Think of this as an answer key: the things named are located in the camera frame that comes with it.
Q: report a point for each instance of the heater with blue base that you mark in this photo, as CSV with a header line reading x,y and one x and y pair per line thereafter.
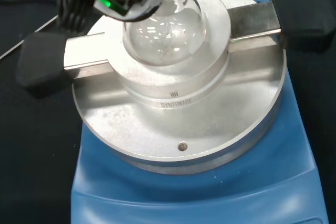
x,y
183,119

